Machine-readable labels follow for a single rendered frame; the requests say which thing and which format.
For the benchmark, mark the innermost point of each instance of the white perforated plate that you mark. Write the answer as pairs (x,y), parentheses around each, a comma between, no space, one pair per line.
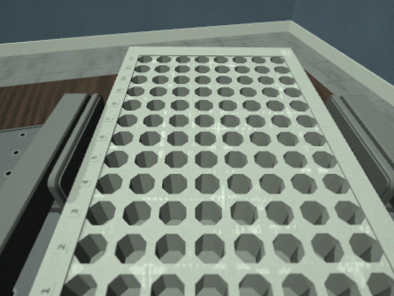
(218,171)

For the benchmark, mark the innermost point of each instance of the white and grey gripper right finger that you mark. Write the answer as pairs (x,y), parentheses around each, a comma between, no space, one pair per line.
(370,137)

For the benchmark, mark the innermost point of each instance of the grey perforated base plate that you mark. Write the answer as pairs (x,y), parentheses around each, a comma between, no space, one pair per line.
(13,143)

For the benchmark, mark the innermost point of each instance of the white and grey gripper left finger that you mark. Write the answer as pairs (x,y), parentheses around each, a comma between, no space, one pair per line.
(42,180)

